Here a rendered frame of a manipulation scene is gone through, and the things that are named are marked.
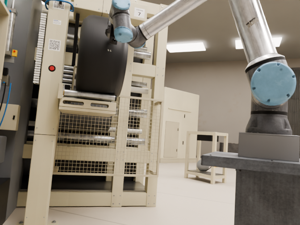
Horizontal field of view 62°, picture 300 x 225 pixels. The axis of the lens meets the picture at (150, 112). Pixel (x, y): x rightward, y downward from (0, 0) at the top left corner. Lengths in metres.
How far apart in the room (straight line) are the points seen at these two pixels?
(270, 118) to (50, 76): 1.34
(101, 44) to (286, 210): 1.29
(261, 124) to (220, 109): 8.45
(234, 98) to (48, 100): 8.35
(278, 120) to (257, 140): 0.13
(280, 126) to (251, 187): 0.28
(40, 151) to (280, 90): 1.41
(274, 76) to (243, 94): 8.65
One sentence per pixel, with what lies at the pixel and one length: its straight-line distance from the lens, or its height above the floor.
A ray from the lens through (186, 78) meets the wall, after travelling 10.02.
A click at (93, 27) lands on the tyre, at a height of 1.31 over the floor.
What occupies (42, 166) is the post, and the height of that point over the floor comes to 0.41.
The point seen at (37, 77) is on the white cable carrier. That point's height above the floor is 0.99.
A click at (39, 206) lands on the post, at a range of 1.84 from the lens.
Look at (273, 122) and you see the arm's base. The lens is 1.17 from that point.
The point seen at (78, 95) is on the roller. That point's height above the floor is 0.89.
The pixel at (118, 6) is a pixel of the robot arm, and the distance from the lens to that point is 1.33.
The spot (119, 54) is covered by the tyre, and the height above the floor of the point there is 1.16.
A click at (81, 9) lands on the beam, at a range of 2.27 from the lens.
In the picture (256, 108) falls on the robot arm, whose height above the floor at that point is 0.81.
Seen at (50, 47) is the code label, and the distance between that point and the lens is 1.86.
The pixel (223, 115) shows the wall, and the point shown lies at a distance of 9.57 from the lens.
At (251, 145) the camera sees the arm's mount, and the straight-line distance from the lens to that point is 1.13.
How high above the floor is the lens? 0.66
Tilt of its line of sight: 5 degrees up
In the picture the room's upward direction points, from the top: 4 degrees clockwise
